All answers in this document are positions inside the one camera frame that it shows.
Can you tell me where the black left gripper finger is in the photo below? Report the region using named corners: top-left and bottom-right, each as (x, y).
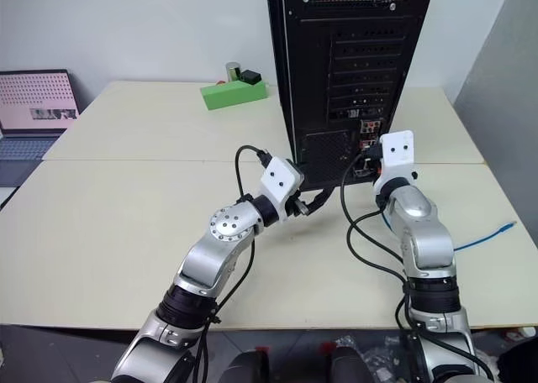
top-left (305, 196), bottom-right (333, 216)
top-left (303, 185), bottom-right (338, 206)

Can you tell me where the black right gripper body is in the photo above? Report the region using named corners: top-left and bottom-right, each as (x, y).
top-left (352, 155), bottom-right (380, 181)

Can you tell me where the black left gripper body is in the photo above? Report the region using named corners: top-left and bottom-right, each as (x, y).
top-left (285, 184), bottom-right (312, 218)

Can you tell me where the black computer tower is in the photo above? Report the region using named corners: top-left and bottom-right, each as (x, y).
top-left (264, 0), bottom-right (437, 192)

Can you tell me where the green rectangular box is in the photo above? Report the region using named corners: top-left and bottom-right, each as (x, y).
top-left (199, 80), bottom-right (269, 112)

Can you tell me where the grey partition panel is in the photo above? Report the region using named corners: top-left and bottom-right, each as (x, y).
top-left (452, 0), bottom-right (538, 249)

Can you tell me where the dark rounded shape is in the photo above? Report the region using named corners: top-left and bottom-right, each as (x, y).
top-left (226, 349), bottom-right (271, 383)
top-left (330, 346), bottom-right (367, 383)

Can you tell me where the open laptop with pink screen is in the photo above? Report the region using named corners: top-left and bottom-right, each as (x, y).
top-left (0, 68), bottom-right (82, 189)

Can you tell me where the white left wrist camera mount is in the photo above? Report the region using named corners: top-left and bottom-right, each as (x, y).
top-left (259, 157), bottom-right (305, 223)

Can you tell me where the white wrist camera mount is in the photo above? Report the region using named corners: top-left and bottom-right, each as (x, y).
top-left (259, 157), bottom-right (305, 223)
top-left (372, 129), bottom-right (418, 195)

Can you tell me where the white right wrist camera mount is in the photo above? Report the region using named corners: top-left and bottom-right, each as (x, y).
top-left (372, 129), bottom-right (418, 195)

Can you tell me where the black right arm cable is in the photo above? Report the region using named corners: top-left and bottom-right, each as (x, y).
top-left (340, 141), bottom-right (497, 383)

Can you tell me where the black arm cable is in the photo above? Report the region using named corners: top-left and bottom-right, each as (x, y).
top-left (340, 141), bottom-right (497, 383)
top-left (193, 145), bottom-right (272, 383)

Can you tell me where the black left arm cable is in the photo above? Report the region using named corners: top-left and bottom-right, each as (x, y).
top-left (193, 145), bottom-right (272, 383)

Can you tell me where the blue ethernet cable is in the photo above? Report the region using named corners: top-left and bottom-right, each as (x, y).
top-left (380, 212), bottom-right (517, 254)

